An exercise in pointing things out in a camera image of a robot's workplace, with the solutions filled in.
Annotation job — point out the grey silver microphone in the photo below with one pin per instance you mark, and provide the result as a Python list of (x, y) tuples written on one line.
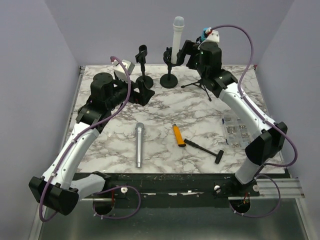
[(139, 134)]

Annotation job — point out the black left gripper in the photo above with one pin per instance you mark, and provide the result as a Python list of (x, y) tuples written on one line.
[(135, 97)]

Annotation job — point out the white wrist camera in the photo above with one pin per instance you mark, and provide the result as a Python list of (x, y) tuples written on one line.
[(119, 71), (213, 36)]

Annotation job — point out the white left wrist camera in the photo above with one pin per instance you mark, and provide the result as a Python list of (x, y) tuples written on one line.
[(119, 71)]

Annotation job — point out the white microphone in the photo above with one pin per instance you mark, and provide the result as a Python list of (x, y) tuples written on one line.
[(178, 26)]

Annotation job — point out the cyan blue microphone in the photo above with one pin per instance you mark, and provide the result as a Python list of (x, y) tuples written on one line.
[(205, 33)]

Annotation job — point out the clear plastic screw box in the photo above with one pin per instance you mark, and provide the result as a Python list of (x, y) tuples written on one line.
[(237, 135)]

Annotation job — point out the black clip microphone stand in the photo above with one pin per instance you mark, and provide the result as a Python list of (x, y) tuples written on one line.
[(141, 59)]

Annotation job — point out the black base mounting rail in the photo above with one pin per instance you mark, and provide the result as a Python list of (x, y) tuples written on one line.
[(173, 190)]

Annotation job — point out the black tripod microphone stand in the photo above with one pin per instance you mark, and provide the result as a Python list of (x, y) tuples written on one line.
[(199, 83)]

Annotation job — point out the orange utility knife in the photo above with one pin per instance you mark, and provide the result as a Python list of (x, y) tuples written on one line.
[(178, 136)]

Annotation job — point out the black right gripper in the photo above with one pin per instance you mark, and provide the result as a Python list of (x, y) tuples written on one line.
[(190, 48)]

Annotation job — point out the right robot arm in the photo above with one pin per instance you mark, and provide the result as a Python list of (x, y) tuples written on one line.
[(268, 135)]

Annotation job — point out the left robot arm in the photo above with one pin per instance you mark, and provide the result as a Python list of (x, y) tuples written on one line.
[(56, 188)]

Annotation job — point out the black shock-mount round-base stand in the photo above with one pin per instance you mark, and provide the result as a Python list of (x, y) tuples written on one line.
[(169, 80)]

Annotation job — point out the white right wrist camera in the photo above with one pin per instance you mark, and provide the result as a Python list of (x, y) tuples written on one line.
[(213, 36)]

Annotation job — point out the black hammer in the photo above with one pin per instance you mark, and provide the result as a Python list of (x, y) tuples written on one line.
[(218, 156)]

